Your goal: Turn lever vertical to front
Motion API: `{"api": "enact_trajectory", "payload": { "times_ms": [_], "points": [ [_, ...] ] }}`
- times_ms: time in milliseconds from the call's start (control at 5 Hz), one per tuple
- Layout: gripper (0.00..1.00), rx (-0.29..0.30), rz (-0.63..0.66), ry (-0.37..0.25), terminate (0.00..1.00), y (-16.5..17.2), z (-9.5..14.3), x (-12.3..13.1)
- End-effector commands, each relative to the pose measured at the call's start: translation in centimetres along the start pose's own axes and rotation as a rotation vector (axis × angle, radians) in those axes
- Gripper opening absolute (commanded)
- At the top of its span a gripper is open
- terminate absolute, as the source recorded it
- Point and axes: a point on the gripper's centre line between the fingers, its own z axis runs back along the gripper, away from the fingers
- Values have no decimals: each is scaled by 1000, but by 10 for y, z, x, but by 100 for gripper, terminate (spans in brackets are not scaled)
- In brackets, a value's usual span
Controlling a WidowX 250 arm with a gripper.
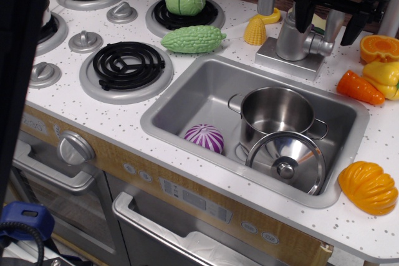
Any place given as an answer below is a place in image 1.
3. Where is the silver stove knob front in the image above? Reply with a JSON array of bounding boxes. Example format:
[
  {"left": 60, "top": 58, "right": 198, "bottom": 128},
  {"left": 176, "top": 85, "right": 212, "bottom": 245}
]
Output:
[{"left": 29, "top": 62, "right": 62, "bottom": 88}]

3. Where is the green toy bitter gourd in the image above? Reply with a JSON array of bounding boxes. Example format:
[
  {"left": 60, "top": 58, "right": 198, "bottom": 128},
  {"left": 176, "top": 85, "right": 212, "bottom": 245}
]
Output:
[{"left": 161, "top": 25, "right": 227, "bottom": 54}]

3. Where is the black front stove burner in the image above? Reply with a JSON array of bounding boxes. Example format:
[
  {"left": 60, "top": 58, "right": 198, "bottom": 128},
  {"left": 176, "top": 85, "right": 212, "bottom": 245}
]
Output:
[{"left": 92, "top": 42, "right": 165, "bottom": 91}]

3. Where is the orange toy pumpkin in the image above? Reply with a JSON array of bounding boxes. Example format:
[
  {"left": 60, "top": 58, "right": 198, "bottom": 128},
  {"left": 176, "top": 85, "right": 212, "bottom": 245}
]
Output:
[{"left": 338, "top": 161, "right": 398, "bottom": 216}]

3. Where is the silver stove knob middle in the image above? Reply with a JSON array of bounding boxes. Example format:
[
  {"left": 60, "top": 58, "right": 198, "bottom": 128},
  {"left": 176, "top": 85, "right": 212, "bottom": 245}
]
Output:
[{"left": 107, "top": 2, "right": 138, "bottom": 24}]

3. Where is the silver stove knob left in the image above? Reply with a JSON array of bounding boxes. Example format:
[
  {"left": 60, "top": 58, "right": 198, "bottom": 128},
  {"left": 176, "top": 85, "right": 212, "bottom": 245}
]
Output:
[{"left": 69, "top": 31, "right": 103, "bottom": 54}]

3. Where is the silver oven dial knob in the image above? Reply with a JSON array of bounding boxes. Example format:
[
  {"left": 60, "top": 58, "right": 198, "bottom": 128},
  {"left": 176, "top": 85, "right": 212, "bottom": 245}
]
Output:
[{"left": 57, "top": 130, "right": 95, "bottom": 166}]

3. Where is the silver toy faucet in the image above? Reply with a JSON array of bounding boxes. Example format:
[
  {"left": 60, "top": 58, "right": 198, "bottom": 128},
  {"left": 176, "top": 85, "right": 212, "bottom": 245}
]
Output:
[{"left": 255, "top": 0, "right": 335, "bottom": 81}]

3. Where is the silver dishwasher door handle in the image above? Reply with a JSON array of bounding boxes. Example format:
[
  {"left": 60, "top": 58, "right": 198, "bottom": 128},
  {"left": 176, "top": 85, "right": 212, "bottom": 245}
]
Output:
[{"left": 112, "top": 191, "right": 250, "bottom": 266}]

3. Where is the yellow toy bell pepper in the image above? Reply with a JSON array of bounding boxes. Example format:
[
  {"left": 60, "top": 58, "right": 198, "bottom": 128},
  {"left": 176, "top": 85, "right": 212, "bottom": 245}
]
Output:
[{"left": 362, "top": 61, "right": 398, "bottom": 100}]

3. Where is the silver faucet lever handle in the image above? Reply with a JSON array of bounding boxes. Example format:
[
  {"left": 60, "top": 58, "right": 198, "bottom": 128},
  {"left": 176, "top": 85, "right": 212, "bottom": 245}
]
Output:
[{"left": 324, "top": 9, "right": 345, "bottom": 43}]

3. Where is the yellow toy banana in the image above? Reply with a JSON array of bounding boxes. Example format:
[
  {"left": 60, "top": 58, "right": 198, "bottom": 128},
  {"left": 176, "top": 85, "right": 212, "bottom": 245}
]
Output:
[{"left": 253, "top": 7, "right": 281, "bottom": 25}]

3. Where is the purple toy onion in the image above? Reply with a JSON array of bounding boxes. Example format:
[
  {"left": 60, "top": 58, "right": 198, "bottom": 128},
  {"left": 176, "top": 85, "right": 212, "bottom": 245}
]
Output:
[{"left": 184, "top": 124, "right": 224, "bottom": 154}]

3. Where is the black coiled cable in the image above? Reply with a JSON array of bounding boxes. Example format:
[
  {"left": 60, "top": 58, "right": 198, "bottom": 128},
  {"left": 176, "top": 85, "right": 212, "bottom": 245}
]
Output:
[{"left": 0, "top": 221, "right": 45, "bottom": 266}]

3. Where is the orange toy orange half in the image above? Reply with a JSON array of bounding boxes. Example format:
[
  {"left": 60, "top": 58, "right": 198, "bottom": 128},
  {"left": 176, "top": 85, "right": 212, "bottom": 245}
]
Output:
[{"left": 360, "top": 35, "right": 398, "bottom": 63}]

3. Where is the black foreground frame post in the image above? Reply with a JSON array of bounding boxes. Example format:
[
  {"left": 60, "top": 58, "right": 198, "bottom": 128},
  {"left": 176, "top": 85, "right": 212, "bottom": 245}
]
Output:
[{"left": 1, "top": 0, "right": 46, "bottom": 198}]

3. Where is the orange toy carrot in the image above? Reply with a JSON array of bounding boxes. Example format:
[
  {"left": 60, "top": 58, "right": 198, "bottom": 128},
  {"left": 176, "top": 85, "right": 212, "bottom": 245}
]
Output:
[{"left": 336, "top": 70, "right": 385, "bottom": 105}]

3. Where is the black stove burner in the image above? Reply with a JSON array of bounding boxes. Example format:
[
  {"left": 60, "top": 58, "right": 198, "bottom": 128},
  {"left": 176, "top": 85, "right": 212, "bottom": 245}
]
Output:
[
  {"left": 92, "top": 42, "right": 165, "bottom": 91},
  {"left": 153, "top": 0, "right": 219, "bottom": 30}
]

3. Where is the blue clamp tool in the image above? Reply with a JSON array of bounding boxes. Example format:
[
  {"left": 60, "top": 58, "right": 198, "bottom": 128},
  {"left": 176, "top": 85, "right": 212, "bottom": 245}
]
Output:
[{"left": 1, "top": 201, "right": 57, "bottom": 249}]

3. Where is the yellow toy corn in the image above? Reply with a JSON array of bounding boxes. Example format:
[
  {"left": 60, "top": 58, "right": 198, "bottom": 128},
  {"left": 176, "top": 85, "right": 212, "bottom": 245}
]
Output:
[{"left": 244, "top": 17, "right": 266, "bottom": 45}]

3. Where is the silver oven door handle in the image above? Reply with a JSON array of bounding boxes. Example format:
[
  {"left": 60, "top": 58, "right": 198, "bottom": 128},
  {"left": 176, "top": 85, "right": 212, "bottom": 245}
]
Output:
[{"left": 13, "top": 140, "right": 95, "bottom": 196}]

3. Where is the stainless steel pot lid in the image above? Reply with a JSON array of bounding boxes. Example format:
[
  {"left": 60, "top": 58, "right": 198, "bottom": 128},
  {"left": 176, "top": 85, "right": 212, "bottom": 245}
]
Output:
[{"left": 246, "top": 131, "right": 326, "bottom": 195}]

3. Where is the black rear stove burner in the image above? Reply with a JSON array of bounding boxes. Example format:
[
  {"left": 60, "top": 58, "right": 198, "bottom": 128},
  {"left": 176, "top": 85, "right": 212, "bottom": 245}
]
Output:
[{"left": 153, "top": 0, "right": 219, "bottom": 30}]

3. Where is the silver stove knob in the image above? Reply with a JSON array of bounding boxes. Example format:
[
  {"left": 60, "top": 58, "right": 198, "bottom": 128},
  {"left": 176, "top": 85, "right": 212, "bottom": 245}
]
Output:
[
  {"left": 69, "top": 31, "right": 103, "bottom": 54},
  {"left": 107, "top": 2, "right": 138, "bottom": 24},
  {"left": 29, "top": 62, "right": 62, "bottom": 88}
]

